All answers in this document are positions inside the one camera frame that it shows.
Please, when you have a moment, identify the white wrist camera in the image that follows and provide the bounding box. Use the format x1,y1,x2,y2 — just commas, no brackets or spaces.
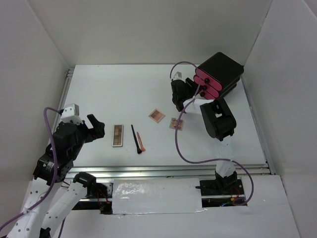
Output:
171,71,182,81
60,104,83,125

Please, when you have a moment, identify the black makeup brush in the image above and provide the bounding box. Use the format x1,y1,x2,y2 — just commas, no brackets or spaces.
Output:
131,125,142,154

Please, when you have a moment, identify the clear nine-pan eyeshadow palette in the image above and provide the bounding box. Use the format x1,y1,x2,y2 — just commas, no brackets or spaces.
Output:
169,118,184,131

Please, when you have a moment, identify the pink makeup brush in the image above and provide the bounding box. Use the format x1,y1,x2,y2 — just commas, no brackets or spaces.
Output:
137,132,146,152

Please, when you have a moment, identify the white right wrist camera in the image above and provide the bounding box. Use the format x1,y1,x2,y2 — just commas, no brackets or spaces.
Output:
171,71,182,81

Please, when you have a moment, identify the pink bottom drawer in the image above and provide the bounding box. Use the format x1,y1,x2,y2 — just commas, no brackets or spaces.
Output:
199,85,219,100

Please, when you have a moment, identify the white taped cover panel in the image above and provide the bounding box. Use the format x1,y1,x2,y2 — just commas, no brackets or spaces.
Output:
112,178,203,215

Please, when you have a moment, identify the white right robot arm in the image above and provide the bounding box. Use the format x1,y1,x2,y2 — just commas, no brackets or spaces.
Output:
171,78,238,195

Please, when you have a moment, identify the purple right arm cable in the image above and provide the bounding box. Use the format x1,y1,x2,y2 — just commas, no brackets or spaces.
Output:
169,61,255,206

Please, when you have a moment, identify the pink top drawer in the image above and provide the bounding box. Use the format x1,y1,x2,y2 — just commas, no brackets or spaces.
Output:
194,68,222,91

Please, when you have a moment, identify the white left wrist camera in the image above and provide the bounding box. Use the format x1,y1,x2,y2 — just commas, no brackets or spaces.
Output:
60,104,83,125

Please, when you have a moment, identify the long silver eyeshadow palette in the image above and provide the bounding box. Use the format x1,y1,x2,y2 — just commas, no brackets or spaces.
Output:
112,124,123,147

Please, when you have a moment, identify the black drawer organizer cabinet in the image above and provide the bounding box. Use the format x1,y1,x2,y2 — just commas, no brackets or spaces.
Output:
198,52,244,98

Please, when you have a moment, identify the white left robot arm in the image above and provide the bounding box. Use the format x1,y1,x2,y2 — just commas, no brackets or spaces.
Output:
7,114,105,238

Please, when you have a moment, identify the pink drawer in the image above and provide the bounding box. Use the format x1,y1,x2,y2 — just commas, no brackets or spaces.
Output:
194,75,222,99
194,68,222,91
199,85,219,100

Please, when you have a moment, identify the square brown eyeshadow palette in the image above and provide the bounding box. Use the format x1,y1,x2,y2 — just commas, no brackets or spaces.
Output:
149,109,165,123

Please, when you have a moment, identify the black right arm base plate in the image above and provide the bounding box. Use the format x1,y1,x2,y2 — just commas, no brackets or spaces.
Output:
195,179,244,198

